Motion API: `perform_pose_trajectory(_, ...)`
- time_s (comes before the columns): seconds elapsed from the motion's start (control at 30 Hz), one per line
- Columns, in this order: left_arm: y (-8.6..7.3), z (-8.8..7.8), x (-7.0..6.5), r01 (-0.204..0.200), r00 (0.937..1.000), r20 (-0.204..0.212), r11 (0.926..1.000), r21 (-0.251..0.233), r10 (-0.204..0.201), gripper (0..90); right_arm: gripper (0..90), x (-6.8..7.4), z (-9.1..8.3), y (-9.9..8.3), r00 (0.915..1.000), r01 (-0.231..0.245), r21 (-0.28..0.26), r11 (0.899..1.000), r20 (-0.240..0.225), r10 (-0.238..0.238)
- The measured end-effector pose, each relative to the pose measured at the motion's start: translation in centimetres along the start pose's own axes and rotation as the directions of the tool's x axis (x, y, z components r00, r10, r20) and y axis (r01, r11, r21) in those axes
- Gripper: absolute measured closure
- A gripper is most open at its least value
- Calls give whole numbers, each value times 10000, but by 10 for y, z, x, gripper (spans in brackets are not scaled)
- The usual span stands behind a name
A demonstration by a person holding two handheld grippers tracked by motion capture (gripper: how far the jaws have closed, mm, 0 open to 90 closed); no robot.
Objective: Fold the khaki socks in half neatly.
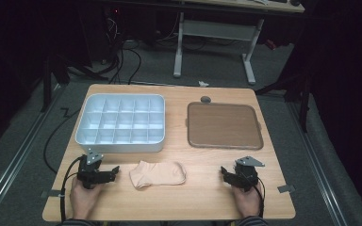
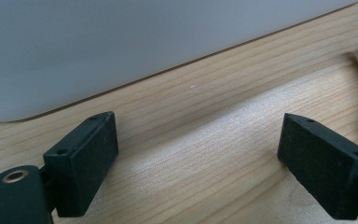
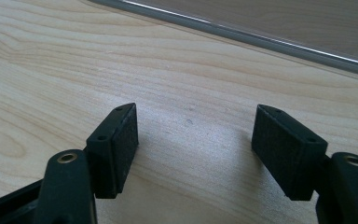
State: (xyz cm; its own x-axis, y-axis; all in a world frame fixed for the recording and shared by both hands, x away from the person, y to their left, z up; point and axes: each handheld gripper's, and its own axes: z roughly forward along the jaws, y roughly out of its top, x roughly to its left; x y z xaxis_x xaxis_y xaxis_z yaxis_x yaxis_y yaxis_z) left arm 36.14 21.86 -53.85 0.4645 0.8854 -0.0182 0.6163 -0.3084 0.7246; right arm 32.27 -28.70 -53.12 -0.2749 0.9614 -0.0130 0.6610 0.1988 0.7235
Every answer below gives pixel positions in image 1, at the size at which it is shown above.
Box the black metal stand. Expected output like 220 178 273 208
40 46 109 113
254 71 313 134

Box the hand-held gripper black cable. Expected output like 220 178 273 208
246 174 266 218
59 154 87 223

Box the grey tape strip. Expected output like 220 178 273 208
276 184 296 194
41 189 64 199

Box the desk with white metal frame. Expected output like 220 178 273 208
173 0 305 86

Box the person's right hand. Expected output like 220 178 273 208
231 184 264 218

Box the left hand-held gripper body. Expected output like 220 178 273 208
76 149 114 190

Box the peach ankle sock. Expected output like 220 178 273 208
128 160 188 190

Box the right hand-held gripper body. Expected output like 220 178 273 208
229 155 266 193

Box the person's left hand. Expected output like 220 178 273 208
69 179 106 220

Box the left hand-held gripper black cable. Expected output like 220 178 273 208
59 154 87 223

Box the right hand-held gripper black cable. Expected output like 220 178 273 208
246 174 266 218

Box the bundle of black cables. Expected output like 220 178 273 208
102 17 143 85

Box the black floor cable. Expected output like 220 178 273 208
42 106 83 175

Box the metal floor rail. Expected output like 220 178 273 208
287 101 349 226
0 84 64 222

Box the brown wooden tray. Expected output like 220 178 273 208
186 101 264 151

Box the white compartment organizer box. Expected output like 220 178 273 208
74 92 167 154

